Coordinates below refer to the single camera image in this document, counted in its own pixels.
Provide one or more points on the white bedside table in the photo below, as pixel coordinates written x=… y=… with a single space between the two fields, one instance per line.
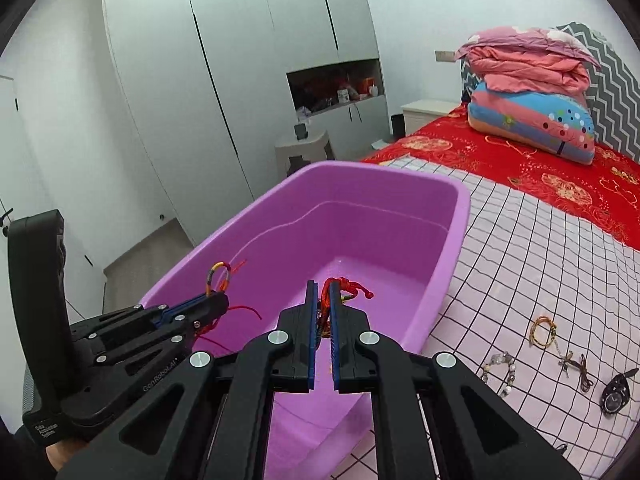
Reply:
x=417 y=114

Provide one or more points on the red patterned bed sheet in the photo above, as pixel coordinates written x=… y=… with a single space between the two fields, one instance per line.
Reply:
x=606 y=192

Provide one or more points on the colourful striped pillow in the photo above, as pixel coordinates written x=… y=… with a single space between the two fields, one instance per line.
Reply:
x=553 y=123

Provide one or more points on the grey plastic stool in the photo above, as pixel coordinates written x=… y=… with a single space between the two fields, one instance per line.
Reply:
x=293 y=154

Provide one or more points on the black sport wristwatch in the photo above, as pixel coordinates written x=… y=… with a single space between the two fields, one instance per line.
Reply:
x=616 y=394

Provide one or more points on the operator left hand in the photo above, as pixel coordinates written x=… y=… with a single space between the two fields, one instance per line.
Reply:
x=60 y=453

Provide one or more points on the purple plastic tub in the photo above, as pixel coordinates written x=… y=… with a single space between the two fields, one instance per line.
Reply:
x=397 y=233

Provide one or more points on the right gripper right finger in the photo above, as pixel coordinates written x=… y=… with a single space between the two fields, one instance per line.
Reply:
x=432 y=417

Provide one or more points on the grey chevron pillow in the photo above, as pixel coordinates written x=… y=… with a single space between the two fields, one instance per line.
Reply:
x=612 y=97

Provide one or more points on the black bin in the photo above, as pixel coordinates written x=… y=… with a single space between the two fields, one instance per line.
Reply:
x=398 y=126

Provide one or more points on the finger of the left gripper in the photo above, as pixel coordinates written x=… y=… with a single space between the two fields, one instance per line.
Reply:
x=125 y=341
x=155 y=315

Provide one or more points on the white wardrobe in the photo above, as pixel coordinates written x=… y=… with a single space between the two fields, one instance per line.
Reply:
x=214 y=85

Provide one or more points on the wall switch plate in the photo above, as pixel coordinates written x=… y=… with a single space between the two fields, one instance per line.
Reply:
x=445 y=56

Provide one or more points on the white black grid blanket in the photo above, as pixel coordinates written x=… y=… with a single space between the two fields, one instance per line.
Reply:
x=546 y=305

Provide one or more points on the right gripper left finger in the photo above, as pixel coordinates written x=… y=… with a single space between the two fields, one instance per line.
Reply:
x=211 y=417

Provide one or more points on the pink folded quilt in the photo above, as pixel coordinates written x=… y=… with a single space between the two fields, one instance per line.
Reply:
x=516 y=59

